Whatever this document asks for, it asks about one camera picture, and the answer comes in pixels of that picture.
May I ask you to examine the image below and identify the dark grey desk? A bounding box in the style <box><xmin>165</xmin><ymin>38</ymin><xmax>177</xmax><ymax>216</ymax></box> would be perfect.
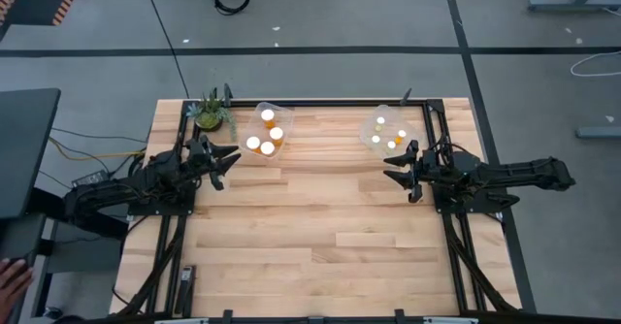
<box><xmin>0</xmin><ymin>88</ymin><xmax>62</xmax><ymax>220</ymax></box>

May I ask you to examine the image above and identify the person's hand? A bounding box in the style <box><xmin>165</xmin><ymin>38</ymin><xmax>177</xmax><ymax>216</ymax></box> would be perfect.
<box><xmin>0</xmin><ymin>258</ymin><xmax>35</xmax><ymax>321</ymax></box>

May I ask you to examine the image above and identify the clear plastic bin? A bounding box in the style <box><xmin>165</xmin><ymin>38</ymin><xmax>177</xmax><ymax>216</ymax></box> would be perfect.
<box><xmin>239</xmin><ymin>101</ymin><xmax>296</xmax><ymax>162</ymax></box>
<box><xmin>358</xmin><ymin>104</ymin><xmax>422</xmax><ymax>160</ymax></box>

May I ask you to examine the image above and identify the long black floor cable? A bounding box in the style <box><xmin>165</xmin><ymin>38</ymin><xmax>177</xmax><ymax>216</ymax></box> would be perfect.
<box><xmin>140</xmin><ymin>0</ymin><xmax>191</xmax><ymax>100</ymax></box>

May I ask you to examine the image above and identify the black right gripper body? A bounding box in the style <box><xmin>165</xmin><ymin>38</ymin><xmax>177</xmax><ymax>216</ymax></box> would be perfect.
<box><xmin>411</xmin><ymin>148</ymin><xmax>441</xmax><ymax>187</ymax></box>

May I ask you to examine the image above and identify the black bar device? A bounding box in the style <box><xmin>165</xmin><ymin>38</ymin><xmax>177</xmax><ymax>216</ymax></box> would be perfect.
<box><xmin>174</xmin><ymin>264</ymin><xmax>198</xmax><ymax>315</ymax></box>

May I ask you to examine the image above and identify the yellow floor cable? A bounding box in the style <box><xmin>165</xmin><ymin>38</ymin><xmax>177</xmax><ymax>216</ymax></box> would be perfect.
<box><xmin>48</xmin><ymin>137</ymin><xmax>147</xmax><ymax>163</ymax></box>

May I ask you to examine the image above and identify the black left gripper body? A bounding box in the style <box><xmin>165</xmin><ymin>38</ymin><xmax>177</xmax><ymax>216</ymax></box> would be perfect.
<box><xmin>186</xmin><ymin>137</ymin><xmax>219</xmax><ymax>178</ymax></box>

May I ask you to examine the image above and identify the green succulent in black pot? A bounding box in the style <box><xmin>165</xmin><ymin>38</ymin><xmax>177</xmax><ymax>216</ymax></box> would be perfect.
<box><xmin>185</xmin><ymin>88</ymin><xmax>239</xmax><ymax>144</ymax></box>

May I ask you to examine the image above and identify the black power brick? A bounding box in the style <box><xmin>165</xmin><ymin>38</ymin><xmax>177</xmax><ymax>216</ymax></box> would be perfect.
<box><xmin>71</xmin><ymin>169</ymin><xmax>111</xmax><ymax>189</ymax></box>

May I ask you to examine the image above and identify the black aluminium rig frame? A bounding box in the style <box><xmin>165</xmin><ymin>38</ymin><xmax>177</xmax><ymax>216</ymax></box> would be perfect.
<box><xmin>110</xmin><ymin>83</ymin><xmax>523</xmax><ymax>324</ymax></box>

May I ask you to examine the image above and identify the white floor cable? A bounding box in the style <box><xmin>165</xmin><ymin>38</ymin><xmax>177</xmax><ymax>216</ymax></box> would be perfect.
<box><xmin>570</xmin><ymin>49</ymin><xmax>621</xmax><ymax>78</ymax></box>

